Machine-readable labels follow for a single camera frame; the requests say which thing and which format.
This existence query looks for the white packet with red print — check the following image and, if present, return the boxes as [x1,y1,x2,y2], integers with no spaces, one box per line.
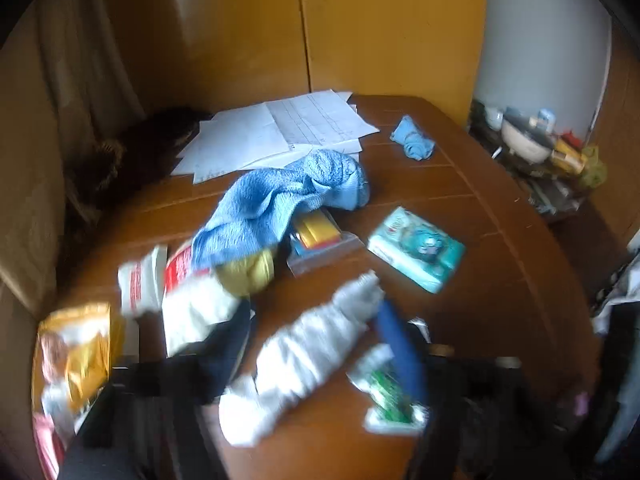
[162,240,242,357]

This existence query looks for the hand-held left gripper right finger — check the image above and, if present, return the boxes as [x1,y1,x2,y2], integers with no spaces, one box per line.
[375,300,576,480]

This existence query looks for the dark fringed cloth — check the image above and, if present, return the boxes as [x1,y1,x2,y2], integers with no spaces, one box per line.
[65,106,212,223]

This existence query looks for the yellow snack packet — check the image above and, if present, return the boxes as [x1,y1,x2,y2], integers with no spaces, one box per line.
[31,302,126,436]

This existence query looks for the person's clothing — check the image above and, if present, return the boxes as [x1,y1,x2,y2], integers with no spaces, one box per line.
[592,245,640,467]

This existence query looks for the yellow-green plastic bag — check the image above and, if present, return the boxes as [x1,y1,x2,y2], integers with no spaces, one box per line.
[580,147,608,189]

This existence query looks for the large blue towel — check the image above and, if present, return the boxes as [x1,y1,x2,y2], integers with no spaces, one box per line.
[191,149,371,268]

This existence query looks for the teal cartoon tissue pack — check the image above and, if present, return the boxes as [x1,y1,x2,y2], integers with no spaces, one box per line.
[367,206,466,295]

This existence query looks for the cluttered side table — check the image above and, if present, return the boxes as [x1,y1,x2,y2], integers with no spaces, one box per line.
[467,100,608,222]

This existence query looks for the beige curtain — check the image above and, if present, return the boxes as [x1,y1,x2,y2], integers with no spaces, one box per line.
[0,0,147,311]

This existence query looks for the small blue cloth bundle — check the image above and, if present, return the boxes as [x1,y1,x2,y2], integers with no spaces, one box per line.
[390,115,437,162]

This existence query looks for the red snack packet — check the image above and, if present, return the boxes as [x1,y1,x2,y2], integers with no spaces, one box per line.
[32,410,67,480]

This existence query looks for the small white packet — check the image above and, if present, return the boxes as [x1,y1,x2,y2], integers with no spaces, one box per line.
[117,245,168,319]

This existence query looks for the white paper sheets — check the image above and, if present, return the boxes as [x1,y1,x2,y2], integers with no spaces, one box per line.
[170,89,381,186]

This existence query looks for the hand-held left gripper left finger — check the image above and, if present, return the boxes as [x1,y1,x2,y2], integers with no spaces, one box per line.
[60,302,257,480]

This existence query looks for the white sock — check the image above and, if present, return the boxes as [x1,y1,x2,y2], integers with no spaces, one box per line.
[218,270,386,448]

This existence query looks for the green and white packet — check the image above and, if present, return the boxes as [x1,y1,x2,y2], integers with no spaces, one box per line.
[347,342,431,436]

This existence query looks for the yellow soft ball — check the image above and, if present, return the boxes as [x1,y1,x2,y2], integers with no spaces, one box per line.
[215,247,276,297]

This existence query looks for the clear case with yellow items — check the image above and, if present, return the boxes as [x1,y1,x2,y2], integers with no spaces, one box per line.
[286,210,365,277]

